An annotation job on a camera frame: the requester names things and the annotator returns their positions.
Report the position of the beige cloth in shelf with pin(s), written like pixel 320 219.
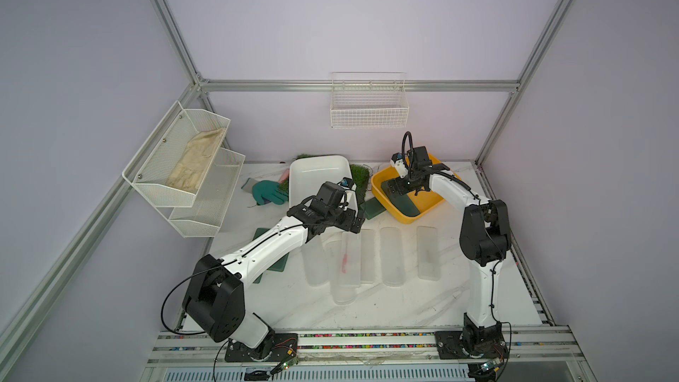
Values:
pixel 195 161

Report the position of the lower white mesh shelf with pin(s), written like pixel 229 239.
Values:
pixel 206 216

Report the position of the pink object behind box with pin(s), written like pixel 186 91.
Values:
pixel 285 176

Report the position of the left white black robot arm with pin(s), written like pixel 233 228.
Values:
pixel 216 294

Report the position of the green rubber glove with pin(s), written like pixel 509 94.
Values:
pixel 265 191

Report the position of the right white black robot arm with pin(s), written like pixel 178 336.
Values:
pixel 484 237

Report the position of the upper white mesh shelf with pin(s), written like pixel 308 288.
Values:
pixel 160 172

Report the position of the green artificial grass mat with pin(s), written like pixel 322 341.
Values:
pixel 360 178

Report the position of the white wire wall basket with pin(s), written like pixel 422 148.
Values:
pixel 367 100

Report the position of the white mesh shelf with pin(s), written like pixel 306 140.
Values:
pixel 160 172
pixel 206 216

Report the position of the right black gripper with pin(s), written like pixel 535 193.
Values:
pixel 399 182

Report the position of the white plastic storage box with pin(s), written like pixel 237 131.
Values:
pixel 293 216

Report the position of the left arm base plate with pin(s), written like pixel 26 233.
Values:
pixel 275 348

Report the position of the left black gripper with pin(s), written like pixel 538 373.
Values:
pixel 347 221

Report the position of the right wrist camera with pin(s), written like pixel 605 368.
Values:
pixel 398 162

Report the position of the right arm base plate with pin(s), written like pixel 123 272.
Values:
pixel 468 344

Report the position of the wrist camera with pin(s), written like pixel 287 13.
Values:
pixel 398 162
pixel 347 183

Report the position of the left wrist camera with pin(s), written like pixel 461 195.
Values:
pixel 347 183

